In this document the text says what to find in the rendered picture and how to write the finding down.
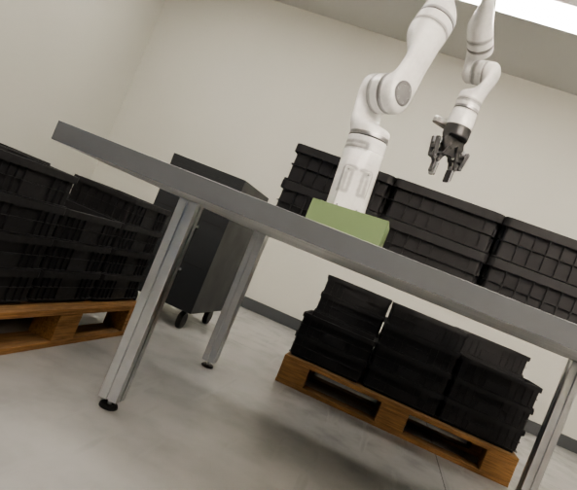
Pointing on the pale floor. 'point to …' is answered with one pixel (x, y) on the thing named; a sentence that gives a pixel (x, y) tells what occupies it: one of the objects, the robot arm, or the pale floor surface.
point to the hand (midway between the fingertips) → (440, 173)
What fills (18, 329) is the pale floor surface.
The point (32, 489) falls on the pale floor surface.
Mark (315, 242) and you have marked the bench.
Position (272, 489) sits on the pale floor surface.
